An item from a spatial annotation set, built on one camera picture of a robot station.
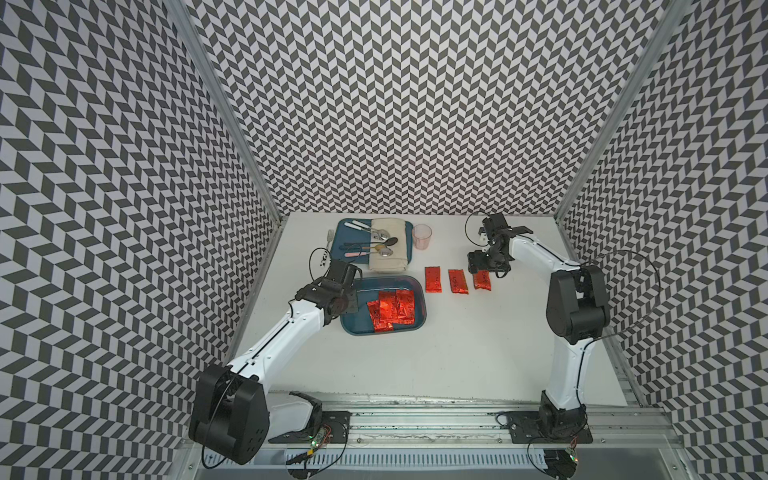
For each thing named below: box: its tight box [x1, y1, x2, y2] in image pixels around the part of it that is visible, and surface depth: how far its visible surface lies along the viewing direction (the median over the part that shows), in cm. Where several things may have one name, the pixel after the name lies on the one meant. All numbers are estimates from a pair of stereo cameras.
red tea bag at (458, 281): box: [448, 268, 469, 295], surface depth 101 cm
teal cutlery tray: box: [330, 218, 414, 265], surface depth 114 cm
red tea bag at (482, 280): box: [473, 270, 492, 291], surface depth 101 cm
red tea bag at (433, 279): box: [425, 266, 442, 293], surface depth 101 cm
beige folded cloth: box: [369, 218, 408, 272], surface depth 110 cm
